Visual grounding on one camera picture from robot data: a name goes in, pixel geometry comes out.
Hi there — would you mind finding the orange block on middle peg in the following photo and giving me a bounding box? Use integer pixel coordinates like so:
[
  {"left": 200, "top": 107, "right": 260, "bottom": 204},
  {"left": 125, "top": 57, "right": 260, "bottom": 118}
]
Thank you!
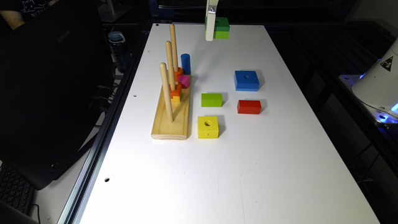
[{"left": 170, "top": 85, "right": 182, "bottom": 98}]

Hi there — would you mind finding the orange ring on back peg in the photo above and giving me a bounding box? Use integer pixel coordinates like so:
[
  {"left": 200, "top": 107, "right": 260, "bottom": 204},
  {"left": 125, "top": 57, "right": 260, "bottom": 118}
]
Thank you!
[{"left": 173, "top": 67, "right": 185, "bottom": 83}]

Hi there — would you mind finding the front wooden peg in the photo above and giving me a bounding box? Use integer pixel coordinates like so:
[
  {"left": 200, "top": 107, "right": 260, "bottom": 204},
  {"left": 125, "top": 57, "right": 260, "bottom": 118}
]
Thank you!
[{"left": 159, "top": 62, "right": 174, "bottom": 123}]

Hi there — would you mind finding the yellow block under orange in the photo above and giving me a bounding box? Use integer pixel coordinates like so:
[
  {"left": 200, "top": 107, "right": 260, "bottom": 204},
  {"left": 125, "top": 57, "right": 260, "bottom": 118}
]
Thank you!
[{"left": 170, "top": 96, "right": 181, "bottom": 102}]

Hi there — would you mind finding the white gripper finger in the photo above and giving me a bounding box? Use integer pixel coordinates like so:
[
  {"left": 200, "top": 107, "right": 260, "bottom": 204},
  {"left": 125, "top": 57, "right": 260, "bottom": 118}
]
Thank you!
[{"left": 205, "top": 0, "right": 219, "bottom": 41}]

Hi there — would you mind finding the dark water bottle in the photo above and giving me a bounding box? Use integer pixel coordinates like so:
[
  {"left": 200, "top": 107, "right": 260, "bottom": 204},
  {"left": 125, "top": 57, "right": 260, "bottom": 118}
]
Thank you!
[{"left": 108, "top": 31, "right": 130, "bottom": 73}]

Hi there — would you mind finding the light green rectangular block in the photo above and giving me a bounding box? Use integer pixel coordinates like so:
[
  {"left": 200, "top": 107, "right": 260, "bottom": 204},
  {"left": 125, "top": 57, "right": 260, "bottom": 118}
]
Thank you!
[{"left": 201, "top": 93, "right": 223, "bottom": 107}]

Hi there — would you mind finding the blue cylinder block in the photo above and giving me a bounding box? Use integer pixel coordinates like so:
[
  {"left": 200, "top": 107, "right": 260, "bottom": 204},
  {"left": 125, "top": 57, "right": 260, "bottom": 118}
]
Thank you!
[{"left": 181, "top": 54, "right": 191, "bottom": 75}]

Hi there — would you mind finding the black Samsung monitor back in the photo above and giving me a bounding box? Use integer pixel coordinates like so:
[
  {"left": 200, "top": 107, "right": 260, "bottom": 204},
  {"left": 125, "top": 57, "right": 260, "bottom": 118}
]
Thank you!
[{"left": 1, "top": 0, "right": 115, "bottom": 190}]

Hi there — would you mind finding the wooden peg board base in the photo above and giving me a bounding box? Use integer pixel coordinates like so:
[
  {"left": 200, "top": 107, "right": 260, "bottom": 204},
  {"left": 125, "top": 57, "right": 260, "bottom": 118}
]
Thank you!
[{"left": 151, "top": 87, "right": 190, "bottom": 140}]

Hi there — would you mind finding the wooden peg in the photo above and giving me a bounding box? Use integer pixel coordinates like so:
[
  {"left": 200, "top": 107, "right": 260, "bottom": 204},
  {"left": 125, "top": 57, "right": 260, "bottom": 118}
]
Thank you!
[
  {"left": 159, "top": 62, "right": 174, "bottom": 123},
  {"left": 170, "top": 24, "right": 178, "bottom": 72},
  {"left": 165, "top": 41, "right": 176, "bottom": 91}
]

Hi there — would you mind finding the black keyboard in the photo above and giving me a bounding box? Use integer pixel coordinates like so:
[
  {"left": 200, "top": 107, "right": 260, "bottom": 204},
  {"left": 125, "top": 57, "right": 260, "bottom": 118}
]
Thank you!
[{"left": 1, "top": 163, "right": 35, "bottom": 215}]

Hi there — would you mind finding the middle wooden peg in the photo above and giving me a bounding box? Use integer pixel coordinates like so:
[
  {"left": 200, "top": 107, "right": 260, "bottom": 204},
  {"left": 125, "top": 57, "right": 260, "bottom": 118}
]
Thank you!
[{"left": 165, "top": 41, "right": 176, "bottom": 91}]

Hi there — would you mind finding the blue square block with hole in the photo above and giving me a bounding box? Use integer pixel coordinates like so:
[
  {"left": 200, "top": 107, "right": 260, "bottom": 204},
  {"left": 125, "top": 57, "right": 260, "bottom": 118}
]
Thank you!
[{"left": 234, "top": 71, "right": 259, "bottom": 91}]

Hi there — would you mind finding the magenta cylinder block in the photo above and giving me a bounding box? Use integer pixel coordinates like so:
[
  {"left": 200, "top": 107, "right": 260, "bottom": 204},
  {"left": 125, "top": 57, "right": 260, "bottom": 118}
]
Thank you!
[{"left": 178, "top": 75, "right": 190, "bottom": 89}]

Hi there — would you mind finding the yellow square block with hole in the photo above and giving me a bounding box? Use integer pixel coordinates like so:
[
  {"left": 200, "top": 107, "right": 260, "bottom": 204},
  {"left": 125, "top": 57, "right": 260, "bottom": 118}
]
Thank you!
[{"left": 198, "top": 116, "right": 219, "bottom": 139}]

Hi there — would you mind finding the back wooden peg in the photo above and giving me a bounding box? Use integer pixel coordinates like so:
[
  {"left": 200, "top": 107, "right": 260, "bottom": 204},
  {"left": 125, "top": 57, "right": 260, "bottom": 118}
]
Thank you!
[{"left": 170, "top": 24, "right": 178, "bottom": 72}]

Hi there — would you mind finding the red rectangular block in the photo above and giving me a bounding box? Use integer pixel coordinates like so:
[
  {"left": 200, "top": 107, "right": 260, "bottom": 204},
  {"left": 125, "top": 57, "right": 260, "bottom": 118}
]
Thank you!
[{"left": 237, "top": 100, "right": 262, "bottom": 114}]

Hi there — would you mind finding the dark green square block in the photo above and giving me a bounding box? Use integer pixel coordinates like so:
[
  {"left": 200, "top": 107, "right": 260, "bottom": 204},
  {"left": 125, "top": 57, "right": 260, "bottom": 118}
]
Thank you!
[{"left": 205, "top": 17, "right": 229, "bottom": 39}]

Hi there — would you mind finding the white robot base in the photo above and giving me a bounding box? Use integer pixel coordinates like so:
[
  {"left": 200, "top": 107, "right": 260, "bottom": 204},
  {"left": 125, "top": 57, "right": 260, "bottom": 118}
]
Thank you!
[{"left": 351, "top": 42, "right": 397, "bottom": 124}]

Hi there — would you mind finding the person forearm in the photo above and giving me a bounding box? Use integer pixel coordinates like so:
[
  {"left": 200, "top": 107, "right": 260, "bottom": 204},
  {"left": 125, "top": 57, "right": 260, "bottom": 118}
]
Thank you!
[{"left": 1, "top": 10, "right": 25, "bottom": 30}]

